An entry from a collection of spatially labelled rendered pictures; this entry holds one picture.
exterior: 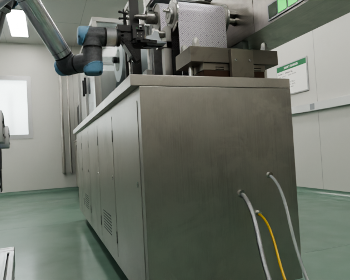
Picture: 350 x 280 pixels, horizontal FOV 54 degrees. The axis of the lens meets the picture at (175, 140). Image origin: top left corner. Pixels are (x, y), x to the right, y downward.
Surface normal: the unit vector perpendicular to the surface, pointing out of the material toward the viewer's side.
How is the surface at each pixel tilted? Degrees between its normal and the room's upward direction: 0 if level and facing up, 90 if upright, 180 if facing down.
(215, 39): 90
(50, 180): 90
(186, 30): 90
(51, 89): 90
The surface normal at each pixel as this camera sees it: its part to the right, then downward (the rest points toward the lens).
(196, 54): 0.35, -0.05
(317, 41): -0.93, 0.04
